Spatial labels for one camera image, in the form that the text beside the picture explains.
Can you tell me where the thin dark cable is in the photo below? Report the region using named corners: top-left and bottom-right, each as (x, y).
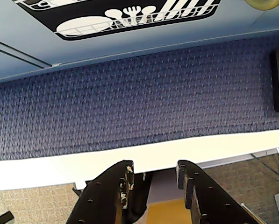
top-left (250, 153), bottom-right (279, 182)

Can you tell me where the dish rack sticker black white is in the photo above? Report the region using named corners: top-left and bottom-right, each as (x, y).
top-left (14, 0), bottom-right (222, 42)

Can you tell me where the blue box with dish-rack picture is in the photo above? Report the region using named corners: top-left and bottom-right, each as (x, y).
top-left (0, 0), bottom-right (279, 84)

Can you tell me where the black bar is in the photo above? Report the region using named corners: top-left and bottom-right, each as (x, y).
top-left (0, 210), bottom-right (14, 224)

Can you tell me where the blue woven mat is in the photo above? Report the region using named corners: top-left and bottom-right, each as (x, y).
top-left (0, 35), bottom-right (279, 161)

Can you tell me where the cream round knob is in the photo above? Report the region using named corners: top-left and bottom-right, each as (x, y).
top-left (243, 0), bottom-right (279, 11)

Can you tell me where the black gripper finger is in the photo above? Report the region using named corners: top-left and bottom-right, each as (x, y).
top-left (176, 160), bottom-right (259, 224)
top-left (65, 160), bottom-right (135, 224)

